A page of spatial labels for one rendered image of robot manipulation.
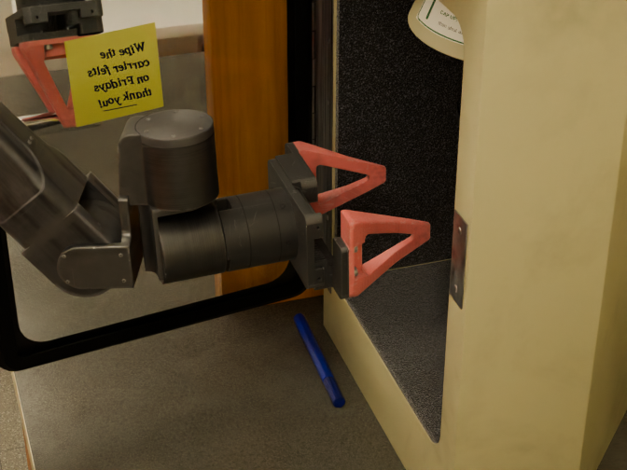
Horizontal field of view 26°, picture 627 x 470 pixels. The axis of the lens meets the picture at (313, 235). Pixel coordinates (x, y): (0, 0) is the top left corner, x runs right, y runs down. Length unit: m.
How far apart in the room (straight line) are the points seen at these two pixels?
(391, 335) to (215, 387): 0.18
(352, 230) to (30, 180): 0.24
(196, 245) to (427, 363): 0.26
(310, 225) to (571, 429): 0.26
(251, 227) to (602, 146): 0.27
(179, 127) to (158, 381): 0.35
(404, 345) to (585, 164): 0.31
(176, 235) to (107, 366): 0.32
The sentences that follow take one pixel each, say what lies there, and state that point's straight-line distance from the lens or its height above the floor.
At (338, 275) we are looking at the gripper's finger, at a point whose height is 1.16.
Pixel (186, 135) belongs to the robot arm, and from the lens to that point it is 0.98.
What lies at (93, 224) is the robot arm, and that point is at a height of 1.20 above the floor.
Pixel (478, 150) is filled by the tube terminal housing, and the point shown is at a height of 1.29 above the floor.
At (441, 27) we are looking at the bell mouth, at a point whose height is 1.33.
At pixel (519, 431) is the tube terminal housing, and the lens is 1.06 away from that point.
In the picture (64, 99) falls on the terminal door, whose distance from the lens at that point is 1.11.
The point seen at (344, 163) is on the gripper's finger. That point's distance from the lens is 1.10.
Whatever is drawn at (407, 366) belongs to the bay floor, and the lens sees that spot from 1.16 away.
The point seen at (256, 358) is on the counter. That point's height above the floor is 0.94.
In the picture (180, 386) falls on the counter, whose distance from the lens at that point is 1.27.
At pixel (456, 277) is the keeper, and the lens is 0.97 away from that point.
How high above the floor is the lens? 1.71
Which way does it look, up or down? 31 degrees down
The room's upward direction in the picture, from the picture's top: straight up
